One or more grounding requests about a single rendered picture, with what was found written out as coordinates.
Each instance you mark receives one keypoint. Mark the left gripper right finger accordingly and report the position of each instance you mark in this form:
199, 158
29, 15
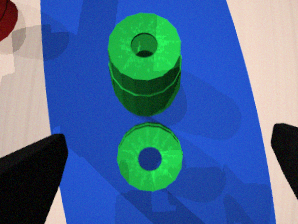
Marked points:
284, 142

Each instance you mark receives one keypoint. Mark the blue flat mat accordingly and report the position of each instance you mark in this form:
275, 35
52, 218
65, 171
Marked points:
224, 177

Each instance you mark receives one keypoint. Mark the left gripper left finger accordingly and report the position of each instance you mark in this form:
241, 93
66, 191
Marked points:
29, 180

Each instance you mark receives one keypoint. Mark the green cup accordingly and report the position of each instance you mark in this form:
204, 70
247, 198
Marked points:
145, 84
145, 43
143, 135

